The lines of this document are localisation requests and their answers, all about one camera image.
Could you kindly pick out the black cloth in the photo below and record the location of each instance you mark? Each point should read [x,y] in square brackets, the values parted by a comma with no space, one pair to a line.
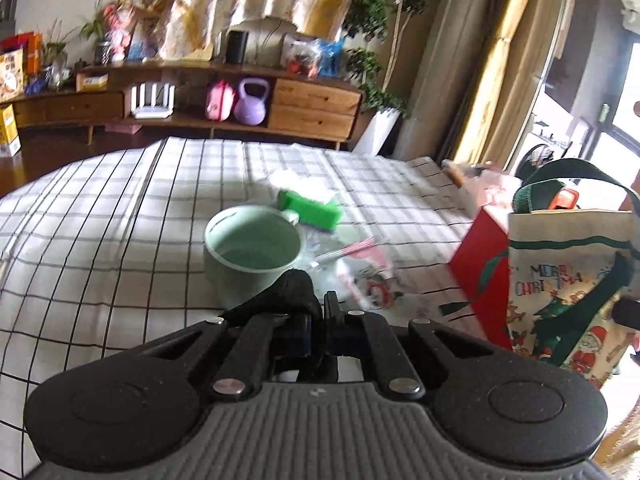
[290,292]

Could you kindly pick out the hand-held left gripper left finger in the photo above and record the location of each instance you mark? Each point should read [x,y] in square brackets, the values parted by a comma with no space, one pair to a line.
[300,335]

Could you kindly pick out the clear packet with pink print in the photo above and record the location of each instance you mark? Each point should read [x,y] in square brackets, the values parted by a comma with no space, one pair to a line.
[360,260]

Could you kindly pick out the pink toy bag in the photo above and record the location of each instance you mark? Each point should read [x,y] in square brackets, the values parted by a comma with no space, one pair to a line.
[220,102]

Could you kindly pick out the white router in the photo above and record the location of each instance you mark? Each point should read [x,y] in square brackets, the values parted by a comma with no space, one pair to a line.
[152,107]

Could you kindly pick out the white rounded ornament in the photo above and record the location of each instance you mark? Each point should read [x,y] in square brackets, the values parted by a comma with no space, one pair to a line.
[270,40]

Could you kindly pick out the black cylinder speaker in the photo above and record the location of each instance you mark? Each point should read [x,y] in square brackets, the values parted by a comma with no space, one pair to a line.
[237,47]

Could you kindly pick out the washing machine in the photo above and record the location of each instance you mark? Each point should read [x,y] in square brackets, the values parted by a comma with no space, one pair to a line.
[542,152]

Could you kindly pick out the pale green mug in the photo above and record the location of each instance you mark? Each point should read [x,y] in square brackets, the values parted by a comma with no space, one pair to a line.
[250,245]

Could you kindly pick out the blue picture card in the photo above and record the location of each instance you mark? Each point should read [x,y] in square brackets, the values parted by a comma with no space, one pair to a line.
[142,42]

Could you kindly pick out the white square planter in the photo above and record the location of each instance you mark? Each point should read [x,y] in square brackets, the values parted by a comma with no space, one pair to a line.
[377,132]

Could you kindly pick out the purple kettlebell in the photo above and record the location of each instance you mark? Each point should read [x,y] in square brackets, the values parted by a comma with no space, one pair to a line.
[251,107]

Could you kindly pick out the red cardboard box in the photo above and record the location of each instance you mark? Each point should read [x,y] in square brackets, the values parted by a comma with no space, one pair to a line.
[480,270]

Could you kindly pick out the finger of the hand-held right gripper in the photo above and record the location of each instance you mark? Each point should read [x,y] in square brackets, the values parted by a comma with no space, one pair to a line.
[627,315]

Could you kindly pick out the yellow curtain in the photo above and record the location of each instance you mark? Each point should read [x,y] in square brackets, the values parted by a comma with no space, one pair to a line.
[500,75]

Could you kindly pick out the white black checked tablecloth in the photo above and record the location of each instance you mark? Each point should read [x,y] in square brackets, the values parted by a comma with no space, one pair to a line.
[125,240]

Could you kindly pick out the white wall camera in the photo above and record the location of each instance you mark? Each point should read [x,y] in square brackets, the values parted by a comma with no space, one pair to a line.
[626,17]

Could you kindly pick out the small plant in glass vase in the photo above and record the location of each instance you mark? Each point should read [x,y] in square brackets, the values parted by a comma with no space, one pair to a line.
[102,52]

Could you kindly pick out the printed snack box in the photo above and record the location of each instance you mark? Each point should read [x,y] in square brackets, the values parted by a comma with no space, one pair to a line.
[11,77]

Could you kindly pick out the flat pink box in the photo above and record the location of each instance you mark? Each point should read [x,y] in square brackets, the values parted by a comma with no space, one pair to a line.
[125,128]

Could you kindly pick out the wooden media cabinet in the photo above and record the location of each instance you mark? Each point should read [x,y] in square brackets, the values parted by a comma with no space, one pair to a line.
[310,105]

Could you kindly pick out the thin leafy potted plant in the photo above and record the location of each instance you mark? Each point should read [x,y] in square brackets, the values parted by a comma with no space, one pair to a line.
[57,60]

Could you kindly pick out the tall leafy potted tree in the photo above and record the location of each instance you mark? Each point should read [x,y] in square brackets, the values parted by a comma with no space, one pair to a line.
[370,20]

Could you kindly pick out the blue plastic bag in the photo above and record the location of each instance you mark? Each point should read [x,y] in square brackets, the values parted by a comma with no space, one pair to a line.
[331,57]

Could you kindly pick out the orange gift bag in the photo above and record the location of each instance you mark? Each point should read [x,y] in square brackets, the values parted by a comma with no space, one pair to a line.
[27,50]

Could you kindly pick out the orange storage box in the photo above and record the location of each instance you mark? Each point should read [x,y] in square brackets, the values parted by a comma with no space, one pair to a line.
[565,199]

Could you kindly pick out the clear snack bag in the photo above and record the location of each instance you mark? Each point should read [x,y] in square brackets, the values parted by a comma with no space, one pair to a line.
[302,57]

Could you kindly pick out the small yellow box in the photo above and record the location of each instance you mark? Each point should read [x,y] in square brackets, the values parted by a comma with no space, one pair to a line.
[92,81]

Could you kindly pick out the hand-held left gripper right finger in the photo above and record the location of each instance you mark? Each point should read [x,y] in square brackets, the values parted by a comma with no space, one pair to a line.
[332,320]

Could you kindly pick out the pink doll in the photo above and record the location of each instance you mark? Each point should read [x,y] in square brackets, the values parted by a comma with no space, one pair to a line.
[119,32]

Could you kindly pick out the beige curtain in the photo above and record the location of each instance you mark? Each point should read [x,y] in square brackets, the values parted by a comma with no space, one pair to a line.
[537,60]

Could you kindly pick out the yellow carton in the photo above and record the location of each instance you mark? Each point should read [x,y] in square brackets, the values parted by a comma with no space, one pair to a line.
[9,130]

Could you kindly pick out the white standing air conditioner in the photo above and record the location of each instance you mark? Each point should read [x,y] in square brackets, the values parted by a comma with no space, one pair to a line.
[450,60]

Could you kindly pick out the white plastic bag orange print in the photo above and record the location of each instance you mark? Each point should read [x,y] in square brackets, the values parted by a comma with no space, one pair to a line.
[480,185]

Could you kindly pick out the green sponge in plastic wrap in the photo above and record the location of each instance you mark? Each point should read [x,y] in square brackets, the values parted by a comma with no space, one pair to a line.
[310,210]

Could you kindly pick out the printed festive tote bag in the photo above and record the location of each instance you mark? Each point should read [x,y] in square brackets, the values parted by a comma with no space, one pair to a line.
[560,260]

